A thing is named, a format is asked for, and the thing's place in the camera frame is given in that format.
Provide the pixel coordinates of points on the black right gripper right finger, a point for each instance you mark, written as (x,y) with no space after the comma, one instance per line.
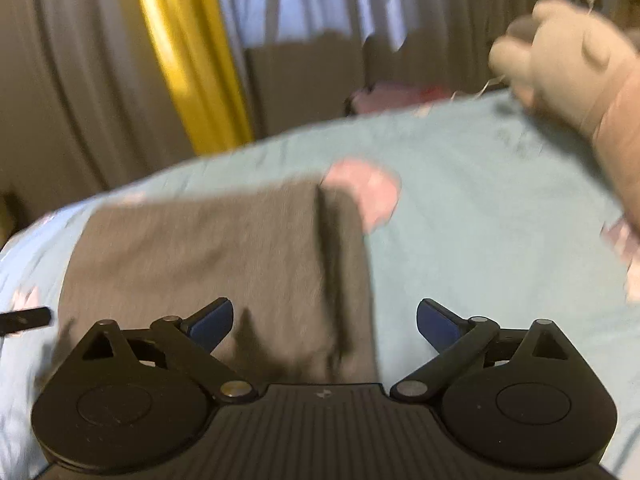
(521,399)

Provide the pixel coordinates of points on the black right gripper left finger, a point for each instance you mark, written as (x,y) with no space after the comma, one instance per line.
(131,399)

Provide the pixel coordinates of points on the grey pants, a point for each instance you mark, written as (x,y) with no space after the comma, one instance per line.
(291,259)

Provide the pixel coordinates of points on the light blue patterned bedsheet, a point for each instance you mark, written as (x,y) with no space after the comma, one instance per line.
(497,215)

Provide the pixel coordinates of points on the grey curtain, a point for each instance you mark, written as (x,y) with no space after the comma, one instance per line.
(85,107)

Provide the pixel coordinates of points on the pink cloth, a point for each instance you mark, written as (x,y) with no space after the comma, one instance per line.
(382,96)

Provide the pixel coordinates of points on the beige plush toy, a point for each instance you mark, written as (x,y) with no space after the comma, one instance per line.
(579,67)

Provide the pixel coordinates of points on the yellow curtain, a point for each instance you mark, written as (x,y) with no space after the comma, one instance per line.
(192,47)

